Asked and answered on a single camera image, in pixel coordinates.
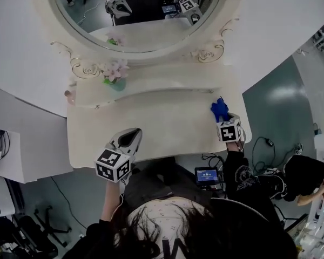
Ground white shelf cabinet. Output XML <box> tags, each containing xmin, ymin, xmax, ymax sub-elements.
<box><xmin>0</xmin><ymin>84</ymin><xmax>73</xmax><ymax>185</ymax></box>

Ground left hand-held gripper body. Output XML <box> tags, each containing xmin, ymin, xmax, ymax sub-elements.
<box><xmin>94</xmin><ymin>139</ymin><xmax>136</xmax><ymax>183</ymax></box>

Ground blue cloth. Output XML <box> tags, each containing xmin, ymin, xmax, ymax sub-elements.
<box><xmin>210</xmin><ymin>97</ymin><xmax>230</xmax><ymax>123</ymax></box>

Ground black office chair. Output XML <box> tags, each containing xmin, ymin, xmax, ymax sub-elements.
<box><xmin>16</xmin><ymin>206</ymin><xmax>72</xmax><ymax>253</ymax></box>

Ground black cable with adapter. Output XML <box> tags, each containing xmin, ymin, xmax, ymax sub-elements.
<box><xmin>252</xmin><ymin>136</ymin><xmax>276</xmax><ymax>172</ymax></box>

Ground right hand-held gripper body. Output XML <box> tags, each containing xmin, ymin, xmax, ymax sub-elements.
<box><xmin>217</xmin><ymin>119</ymin><xmax>246</xmax><ymax>145</ymax></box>

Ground white docking station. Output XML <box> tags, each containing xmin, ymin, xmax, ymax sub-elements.
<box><xmin>0</xmin><ymin>175</ymin><xmax>16</xmax><ymax>218</ymax></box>

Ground small pink bottle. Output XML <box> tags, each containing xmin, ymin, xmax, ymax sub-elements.
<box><xmin>64</xmin><ymin>90</ymin><xmax>77</xmax><ymax>105</ymax></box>

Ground person's legs in black trousers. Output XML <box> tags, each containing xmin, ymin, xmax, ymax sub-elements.
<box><xmin>124</xmin><ymin>158</ymin><xmax>225</xmax><ymax>207</ymax></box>

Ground person's right forearm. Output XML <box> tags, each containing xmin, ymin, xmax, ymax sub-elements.
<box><xmin>222</xmin><ymin>140</ymin><xmax>260</xmax><ymax>199</ymax></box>

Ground oval mirror with cream frame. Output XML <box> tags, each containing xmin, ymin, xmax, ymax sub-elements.
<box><xmin>44</xmin><ymin>0</ymin><xmax>241</xmax><ymax>72</ymax></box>

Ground small black monitor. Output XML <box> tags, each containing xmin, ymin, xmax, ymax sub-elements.
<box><xmin>194</xmin><ymin>166</ymin><xmax>221</xmax><ymax>185</ymax></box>

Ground pink flowers in green vase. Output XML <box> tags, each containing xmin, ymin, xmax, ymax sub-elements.
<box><xmin>102</xmin><ymin>59</ymin><xmax>130</xmax><ymax>91</ymax></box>

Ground cluttered side table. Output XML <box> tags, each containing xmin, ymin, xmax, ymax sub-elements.
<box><xmin>286</xmin><ymin>198</ymin><xmax>324</xmax><ymax>259</ymax></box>

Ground person's white patterned top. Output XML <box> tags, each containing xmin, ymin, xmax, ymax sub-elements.
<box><xmin>129</xmin><ymin>197</ymin><xmax>214</xmax><ymax>259</ymax></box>

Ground cream dressing table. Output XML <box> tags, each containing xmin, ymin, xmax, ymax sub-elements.
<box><xmin>66</xmin><ymin>60</ymin><xmax>253</xmax><ymax>169</ymax></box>

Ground person's left forearm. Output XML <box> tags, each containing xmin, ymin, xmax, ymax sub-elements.
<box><xmin>99</xmin><ymin>181</ymin><xmax>125</xmax><ymax>222</ymax></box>

